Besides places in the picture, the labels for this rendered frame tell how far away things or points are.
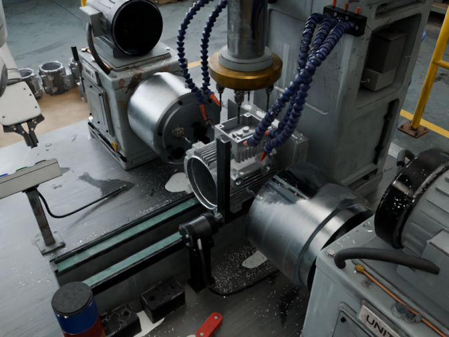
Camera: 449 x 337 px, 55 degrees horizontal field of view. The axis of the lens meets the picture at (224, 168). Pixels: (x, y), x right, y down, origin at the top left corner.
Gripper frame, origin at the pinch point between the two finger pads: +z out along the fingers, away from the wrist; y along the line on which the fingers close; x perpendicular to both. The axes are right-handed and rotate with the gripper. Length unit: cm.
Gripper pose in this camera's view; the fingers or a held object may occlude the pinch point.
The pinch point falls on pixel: (31, 140)
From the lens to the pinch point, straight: 126.2
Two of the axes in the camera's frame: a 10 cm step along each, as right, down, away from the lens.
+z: 3.6, 9.2, 1.2
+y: 8.0, -3.7, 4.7
